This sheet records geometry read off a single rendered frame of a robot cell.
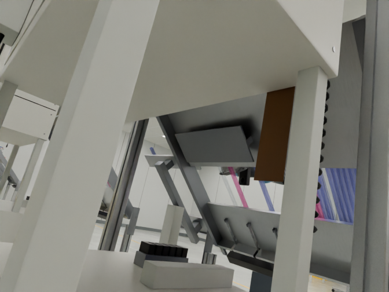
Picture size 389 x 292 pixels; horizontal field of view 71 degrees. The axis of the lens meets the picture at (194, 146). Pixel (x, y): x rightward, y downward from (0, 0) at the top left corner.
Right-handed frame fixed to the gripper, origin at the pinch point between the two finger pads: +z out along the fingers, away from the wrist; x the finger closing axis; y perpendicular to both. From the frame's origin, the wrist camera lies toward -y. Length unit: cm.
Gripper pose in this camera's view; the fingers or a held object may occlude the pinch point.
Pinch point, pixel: (223, 174)
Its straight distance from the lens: 112.0
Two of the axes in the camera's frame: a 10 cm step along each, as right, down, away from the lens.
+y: -2.1, -9.7, -1.4
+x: 6.8, -0.4, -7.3
